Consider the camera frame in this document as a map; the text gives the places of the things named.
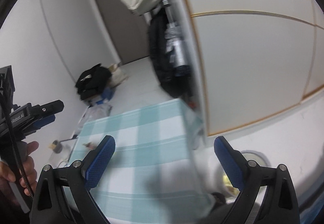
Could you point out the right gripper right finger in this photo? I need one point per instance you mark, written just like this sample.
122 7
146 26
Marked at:
232 161

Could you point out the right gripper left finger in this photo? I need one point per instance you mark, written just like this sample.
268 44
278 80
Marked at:
96 161

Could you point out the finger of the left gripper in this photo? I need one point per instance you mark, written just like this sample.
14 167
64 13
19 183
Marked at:
47 110
42 122

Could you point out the grey plastic bag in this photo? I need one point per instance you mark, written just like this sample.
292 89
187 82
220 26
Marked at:
93 113

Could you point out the black clothes pile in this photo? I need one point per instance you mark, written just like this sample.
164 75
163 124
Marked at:
92 82

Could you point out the blue cardboard box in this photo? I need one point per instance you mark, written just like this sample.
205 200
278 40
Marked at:
105 96

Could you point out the teal checked tablecloth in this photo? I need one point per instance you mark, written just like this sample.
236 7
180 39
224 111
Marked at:
151 177

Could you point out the beige tote bag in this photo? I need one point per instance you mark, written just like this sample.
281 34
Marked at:
118 76

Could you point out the black hanging coat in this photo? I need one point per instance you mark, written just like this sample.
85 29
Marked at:
172 77

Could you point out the brown door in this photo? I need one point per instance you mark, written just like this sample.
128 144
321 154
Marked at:
127 31

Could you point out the silver folded umbrella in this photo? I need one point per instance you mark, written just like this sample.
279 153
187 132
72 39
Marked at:
174 44

